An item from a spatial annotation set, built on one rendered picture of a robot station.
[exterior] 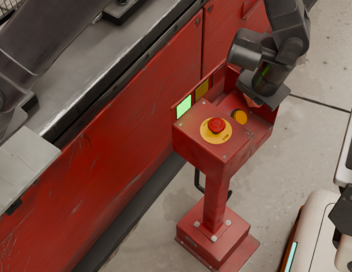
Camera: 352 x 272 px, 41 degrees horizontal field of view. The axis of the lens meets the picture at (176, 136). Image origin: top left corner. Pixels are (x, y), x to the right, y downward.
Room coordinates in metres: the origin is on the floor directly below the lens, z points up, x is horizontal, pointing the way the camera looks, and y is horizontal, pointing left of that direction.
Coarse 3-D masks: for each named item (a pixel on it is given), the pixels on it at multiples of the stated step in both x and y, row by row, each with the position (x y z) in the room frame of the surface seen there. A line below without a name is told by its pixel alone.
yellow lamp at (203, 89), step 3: (207, 81) 0.68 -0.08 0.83; (204, 84) 0.67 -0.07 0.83; (207, 84) 0.68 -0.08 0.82; (198, 87) 0.66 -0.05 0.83; (201, 87) 0.67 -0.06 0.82; (204, 87) 0.67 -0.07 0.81; (207, 87) 0.68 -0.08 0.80; (195, 90) 0.65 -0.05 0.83; (198, 90) 0.66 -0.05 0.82; (201, 90) 0.67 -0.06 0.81; (204, 90) 0.67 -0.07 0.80; (207, 90) 0.68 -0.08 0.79; (195, 93) 0.65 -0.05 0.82; (198, 93) 0.66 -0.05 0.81; (201, 93) 0.67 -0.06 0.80; (204, 93) 0.67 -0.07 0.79; (195, 96) 0.65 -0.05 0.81; (198, 96) 0.66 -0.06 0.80; (201, 96) 0.67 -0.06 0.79; (195, 99) 0.65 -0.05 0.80; (198, 99) 0.66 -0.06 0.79
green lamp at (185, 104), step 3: (189, 96) 0.64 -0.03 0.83; (186, 99) 0.63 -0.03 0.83; (189, 99) 0.64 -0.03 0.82; (183, 102) 0.62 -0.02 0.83; (186, 102) 0.63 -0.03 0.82; (189, 102) 0.64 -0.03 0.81; (180, 105) 0.62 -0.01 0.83; (183, 105) 0.62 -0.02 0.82; (186, 105) 0.63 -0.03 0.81; (189, 105) 0.64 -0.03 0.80; (177, 108) 0.61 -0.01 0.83; (180, 108) 0.61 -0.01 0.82; (183, 108) 0.62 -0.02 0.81; (186, 108) 0.63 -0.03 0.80; (177, 111) 0.61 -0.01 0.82; (180, 111) 0.61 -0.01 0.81; (183, 111) 0.62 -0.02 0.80; (177, 114) 0.61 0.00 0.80; (180, 114) 0.61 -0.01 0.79; (177, 117) 0.61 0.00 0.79
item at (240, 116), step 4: (236, 112) 0.66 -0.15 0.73; (240, 112) 0.66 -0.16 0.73; (244, 112) 0.66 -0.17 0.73; (232, 116) 0.65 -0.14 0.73; (236, 116) 0.65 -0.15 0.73; (240, 116) 0.65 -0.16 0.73; (244, 116) 0.65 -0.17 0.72; (236, 120) 0.64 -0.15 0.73; (240, 120) 0.64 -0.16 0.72; (244, 120) 0.64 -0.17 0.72; (244, 124) 0.64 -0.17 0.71
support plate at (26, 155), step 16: (16, 144) 0.42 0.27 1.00; (32, 144) 0.42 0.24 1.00; (48, 144) 0.42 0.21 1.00; (0, 160) 0.39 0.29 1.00; (16, 160) 0.39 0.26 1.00; (32, 160) 0.39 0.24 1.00; (48, 160) 0.39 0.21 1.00; (0, 176) 0.36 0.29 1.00; (16, 176) 0.36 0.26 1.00; (32, 176) 0.36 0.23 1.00; (0, 192) 0.33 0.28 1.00; (16, 192) 0.33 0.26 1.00; (0, 208) 0.31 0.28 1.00
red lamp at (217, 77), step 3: (225, 63) 0.73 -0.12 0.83; (222, 66) 0.72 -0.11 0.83; (225, 66) 0.73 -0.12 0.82; (219, 69) 0.71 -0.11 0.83; (222, 69) 0.72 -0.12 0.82; (216, 72) 0.71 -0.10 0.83; (219, 72) 0.71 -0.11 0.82; (222, 72) 0.72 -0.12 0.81; (213, 75) 0.70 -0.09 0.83; (216, 75) 0.71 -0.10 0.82; (219, 75) 0.71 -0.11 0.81; (222, 75) 0.72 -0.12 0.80; (213, 78) 0.70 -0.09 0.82; (216, 78) 0.71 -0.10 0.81; (219, 78) 0.71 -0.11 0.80; (213, 81) 0.70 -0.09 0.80; (216, 81) 0.71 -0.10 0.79; (213, 84) 0.70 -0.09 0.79
